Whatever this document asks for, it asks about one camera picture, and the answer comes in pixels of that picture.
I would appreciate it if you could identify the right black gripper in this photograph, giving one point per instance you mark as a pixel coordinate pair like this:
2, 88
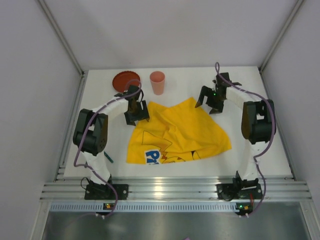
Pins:
211, 97

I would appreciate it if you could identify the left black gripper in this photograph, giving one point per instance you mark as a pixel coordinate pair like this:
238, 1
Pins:
136, 115

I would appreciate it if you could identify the red round plate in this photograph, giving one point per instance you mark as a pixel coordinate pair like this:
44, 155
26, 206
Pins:
121, 80

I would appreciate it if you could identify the pink plastic cup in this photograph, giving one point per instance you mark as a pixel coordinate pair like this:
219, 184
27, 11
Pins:
157, 79

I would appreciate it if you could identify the yellow printed cloth placemat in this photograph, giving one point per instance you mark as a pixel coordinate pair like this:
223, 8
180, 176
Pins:
180, 133

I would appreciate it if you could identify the fork with green handle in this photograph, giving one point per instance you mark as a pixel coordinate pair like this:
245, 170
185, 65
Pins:
108, 157

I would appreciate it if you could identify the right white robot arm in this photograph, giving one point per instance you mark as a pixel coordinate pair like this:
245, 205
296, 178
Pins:
258, 121

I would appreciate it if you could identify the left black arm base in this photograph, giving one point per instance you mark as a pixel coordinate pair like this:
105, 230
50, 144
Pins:
95, 191

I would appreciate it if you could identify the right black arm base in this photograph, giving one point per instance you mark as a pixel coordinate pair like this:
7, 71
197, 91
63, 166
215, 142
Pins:
239, 189

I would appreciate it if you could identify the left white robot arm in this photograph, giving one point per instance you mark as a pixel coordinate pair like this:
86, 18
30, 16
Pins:
91, 129

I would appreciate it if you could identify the right aluminium corner post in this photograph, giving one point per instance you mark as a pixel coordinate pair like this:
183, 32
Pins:
293, 13

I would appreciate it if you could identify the aluminium corner post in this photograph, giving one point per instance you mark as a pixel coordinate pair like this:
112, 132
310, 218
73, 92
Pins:
293, 13
60, 35

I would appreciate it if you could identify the aluminium mounting rail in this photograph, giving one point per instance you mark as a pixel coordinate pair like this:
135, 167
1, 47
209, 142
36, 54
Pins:
177, 188

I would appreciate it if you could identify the left aluminium corner post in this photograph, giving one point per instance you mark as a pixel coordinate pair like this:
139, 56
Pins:
60, 35

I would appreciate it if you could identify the perforated grey cable duct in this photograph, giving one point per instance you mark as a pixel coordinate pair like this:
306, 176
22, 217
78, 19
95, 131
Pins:
150, 207

